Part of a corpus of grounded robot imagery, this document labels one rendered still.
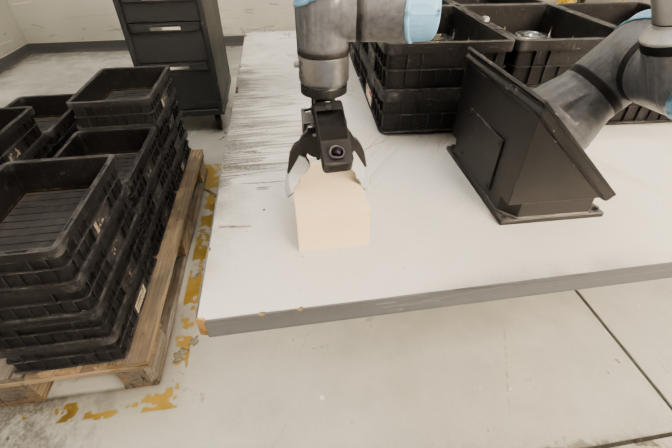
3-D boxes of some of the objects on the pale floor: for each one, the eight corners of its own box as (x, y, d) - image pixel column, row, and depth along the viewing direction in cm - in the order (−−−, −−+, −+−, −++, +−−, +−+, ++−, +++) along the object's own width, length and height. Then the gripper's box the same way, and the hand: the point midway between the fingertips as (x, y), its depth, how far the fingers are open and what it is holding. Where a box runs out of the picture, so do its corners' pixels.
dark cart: (228, 132, 246) (197, -26, 191) (156, 137, 240) (104, -24, 186) (234, 97, 293) (210, -38, 238) (174, 100, 287) (136, -37, 233)
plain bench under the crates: (790, 390, 114) (1062, 214, 71) (257, 485, 95) (194, 323, 52) (515, 138, 239) (553, 20, 197) (262, 157, 221) (244, 32, 178)
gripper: (377, 68, 62) (371, 169, 74) (260, 74, 60) (273, 178, 72) (391, 87, 55) (381, 195, 67) (259, 95, 53) (274, 205, 65)
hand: (327, 195), depth 67 cm, fingers closed on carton, 14 cm apart
